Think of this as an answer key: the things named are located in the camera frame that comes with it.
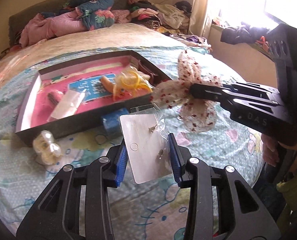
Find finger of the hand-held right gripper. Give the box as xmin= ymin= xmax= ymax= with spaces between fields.
xmin=222 ymin=83 xmax=279 ymax=101
xmin=190 ymin=83 xmax=274 ymax=111

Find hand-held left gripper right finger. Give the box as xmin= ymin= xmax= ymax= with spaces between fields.
xmin=168 ymin=133 xmax=282 ymax=240

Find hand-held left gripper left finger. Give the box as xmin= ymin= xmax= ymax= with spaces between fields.
xmin=16 ymin=140 xmax=128 ymax=240

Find polka-dot mesh hair bow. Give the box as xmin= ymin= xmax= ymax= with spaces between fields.
xmin=150 ymin=50 xmax=224 ymax=133

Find white earring card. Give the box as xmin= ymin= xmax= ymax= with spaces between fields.
xmin=119 ymin=105 xmax=174 ymax=184

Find dark box with pink inside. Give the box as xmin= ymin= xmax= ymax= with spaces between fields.
xmin=15 ymin=50 xmax=171 ymax=147

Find dark hair comb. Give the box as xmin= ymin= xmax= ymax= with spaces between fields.
xmin=136 ymin=60 xmax=159 ymax=80

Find yellow rings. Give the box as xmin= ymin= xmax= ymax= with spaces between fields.
xmin=112 ymin=66 xmax=154 ymax=103

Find person's right forearm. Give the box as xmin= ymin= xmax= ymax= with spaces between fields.
xmin=276 ymin=142 xmax=297 ymax=213

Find person's right hand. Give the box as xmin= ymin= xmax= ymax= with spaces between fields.
xmin=261 ymin=133 xmax=289 ymax=167

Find small blue box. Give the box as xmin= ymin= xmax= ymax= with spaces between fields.
xmin=101 ymin=108 xmax=129 ymax=138

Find dark jacket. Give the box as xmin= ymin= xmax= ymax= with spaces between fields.
xmin=220 ymin=22 xmax=271 ymax=45

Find clear bag of white beads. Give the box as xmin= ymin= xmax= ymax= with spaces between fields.
xmin=33 ymin=130 xmax=62 ymax=165

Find clear plastic packet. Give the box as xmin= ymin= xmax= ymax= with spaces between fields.
xmin=50 ymin=89 xmax=86 ymax=120

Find blue printed card in box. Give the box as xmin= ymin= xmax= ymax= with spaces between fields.
xmin=68 ymin=74 xmax=119 ymax=103

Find beige curtain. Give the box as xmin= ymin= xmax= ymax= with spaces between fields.
xmin=190 ymin=0 xmax=224 ymax=43

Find window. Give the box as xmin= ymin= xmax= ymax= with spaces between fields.
xmin=208 ymin=0 xmax=297 ymax=30

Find dark pink hair clip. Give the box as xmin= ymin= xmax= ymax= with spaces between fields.
xmin=48 ymin=91 xmax=64 ymax=104

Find beige bed sheet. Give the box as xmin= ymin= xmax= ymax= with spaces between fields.
xmin=0 ymin=22 xmax=196 ymax=85

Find dark blue floral quilt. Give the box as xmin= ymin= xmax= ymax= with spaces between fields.
xmin=61 ymin=0 xmax=115 ymax=32

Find pink quilt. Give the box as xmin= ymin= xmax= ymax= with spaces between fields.
xmin=20 ymin=9 xmax=131 ymax=47

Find pile of clothes and blankets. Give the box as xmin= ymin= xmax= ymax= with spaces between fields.
xmin=8 ymin=0 xmax=134 ymax=48

